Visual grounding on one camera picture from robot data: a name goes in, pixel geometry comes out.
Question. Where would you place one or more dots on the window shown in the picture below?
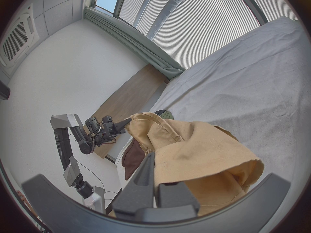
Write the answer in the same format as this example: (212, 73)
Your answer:
(194, 16)

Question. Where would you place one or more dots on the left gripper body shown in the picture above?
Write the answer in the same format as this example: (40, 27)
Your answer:
(109, 131)

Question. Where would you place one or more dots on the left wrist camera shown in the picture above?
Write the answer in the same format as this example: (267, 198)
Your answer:
(107, 119)

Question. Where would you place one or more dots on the white ceiling air conditioner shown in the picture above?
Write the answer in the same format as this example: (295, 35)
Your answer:
(18, 39)

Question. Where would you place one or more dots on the bed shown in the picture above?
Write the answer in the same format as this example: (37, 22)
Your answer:
(230, 81)

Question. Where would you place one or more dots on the brown garment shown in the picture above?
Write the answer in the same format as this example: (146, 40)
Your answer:
(132, 158)

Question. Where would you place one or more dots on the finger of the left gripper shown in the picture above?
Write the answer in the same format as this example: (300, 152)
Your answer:
(122, 124)

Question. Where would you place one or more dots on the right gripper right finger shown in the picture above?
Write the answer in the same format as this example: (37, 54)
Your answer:
(175, 198)

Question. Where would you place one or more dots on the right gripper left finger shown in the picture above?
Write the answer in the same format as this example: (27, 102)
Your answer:
(136, 198)

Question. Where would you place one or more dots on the green garment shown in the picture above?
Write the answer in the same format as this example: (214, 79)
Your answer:
(167, 115)

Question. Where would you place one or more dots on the yellow garment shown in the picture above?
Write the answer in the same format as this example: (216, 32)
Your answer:
(194, 152)

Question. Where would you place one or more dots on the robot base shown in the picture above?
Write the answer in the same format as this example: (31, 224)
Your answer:
(93, 199)

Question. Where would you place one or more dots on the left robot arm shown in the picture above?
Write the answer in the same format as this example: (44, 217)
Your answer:
(64, 139)

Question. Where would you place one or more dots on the blue-green curtain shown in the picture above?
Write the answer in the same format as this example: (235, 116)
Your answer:
(136, 37)

